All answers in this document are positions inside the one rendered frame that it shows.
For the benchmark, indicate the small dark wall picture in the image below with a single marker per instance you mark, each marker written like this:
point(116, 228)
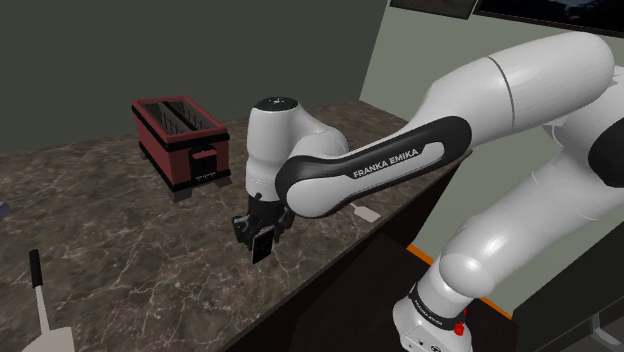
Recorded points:
point(431, 7)

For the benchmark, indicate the red toaster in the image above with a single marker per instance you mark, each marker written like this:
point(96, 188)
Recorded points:
point(178, 146)

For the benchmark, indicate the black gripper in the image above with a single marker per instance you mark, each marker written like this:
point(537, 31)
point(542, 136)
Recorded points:
point(265, 210)

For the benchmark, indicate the grey flat object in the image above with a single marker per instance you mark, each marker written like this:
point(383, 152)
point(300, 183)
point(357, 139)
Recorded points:
point(3, 211)

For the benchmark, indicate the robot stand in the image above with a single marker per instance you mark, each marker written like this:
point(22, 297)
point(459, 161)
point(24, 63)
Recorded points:
point(370, 302)

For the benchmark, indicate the large dark wall picture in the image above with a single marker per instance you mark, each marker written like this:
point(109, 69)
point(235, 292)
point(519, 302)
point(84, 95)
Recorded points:
point(560, 12)

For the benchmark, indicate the dark cabinet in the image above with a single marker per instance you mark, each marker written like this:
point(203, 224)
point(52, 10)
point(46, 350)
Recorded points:
point(565, 297)

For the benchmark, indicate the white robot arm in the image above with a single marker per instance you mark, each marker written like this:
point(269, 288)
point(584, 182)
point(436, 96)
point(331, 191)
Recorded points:
point(536, 83)

